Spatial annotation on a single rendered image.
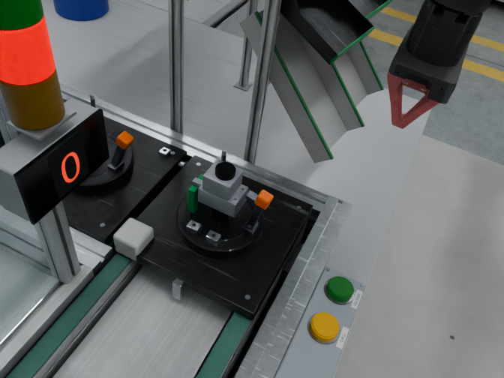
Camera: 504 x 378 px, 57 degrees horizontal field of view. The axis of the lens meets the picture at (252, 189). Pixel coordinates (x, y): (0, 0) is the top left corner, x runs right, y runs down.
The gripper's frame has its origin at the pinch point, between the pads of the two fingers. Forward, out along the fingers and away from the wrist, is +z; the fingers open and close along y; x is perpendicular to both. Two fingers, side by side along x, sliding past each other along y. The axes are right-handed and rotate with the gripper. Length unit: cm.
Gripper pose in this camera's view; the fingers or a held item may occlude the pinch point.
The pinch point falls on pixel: (400, 120)
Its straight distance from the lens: 58.3
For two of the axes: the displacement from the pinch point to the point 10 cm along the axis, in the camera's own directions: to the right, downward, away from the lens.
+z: -1.4, 6.8, 7.2
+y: -4.4, 6.1, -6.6
